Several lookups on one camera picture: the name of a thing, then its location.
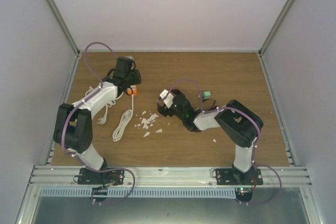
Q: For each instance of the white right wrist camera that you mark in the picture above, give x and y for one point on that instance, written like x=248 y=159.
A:
x=167 y=98

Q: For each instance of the slotted cable duct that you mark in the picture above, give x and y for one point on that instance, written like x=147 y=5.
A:
x=145 y=192

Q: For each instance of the white debris pile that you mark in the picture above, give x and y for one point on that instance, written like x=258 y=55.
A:
x=148 y=123

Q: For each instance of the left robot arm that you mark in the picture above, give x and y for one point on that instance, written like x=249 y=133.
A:
x=74 y=130

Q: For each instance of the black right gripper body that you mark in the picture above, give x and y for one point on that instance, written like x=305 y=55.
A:
x=164 y=111

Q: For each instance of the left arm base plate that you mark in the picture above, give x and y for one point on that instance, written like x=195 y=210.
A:
x=88 y=177

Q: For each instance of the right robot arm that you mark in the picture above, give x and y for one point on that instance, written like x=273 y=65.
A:
x=240 y=124

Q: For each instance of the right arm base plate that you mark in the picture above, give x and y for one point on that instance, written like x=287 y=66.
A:
x=232 y=176

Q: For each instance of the orange power strip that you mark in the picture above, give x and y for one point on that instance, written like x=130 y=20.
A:
x=132 y=90

